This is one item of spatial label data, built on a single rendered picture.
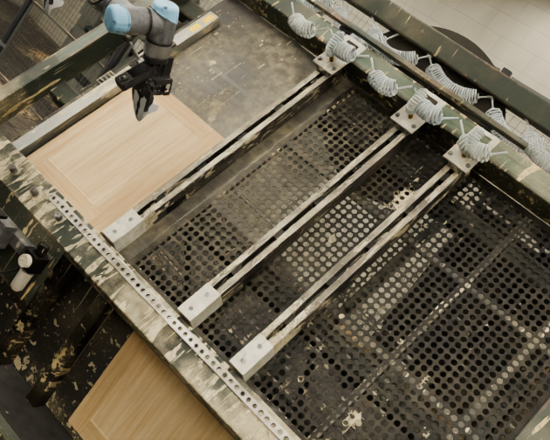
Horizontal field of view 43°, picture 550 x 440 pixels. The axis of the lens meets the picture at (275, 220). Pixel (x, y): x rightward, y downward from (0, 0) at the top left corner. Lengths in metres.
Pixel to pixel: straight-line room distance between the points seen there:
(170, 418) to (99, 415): 0.29
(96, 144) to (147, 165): 0.21
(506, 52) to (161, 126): 5.20
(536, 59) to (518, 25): 0.42
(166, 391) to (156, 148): 0.85
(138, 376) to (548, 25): 5.79
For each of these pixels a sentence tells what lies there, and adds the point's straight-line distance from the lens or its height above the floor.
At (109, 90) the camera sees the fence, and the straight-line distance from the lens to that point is 2.76.
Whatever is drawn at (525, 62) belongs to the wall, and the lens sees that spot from 7.32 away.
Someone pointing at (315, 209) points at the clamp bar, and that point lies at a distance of 2.33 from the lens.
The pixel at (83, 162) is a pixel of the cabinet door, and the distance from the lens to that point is 2.60.
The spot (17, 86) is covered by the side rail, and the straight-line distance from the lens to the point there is 2.87.
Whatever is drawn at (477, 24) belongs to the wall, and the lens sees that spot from 7.62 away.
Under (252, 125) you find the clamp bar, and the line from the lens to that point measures 2.54.
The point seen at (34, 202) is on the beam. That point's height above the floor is 0.83.
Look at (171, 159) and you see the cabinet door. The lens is 2.54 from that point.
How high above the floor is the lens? 1.69
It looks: 10 degrees down
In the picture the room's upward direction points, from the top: 37 degrees clockwise
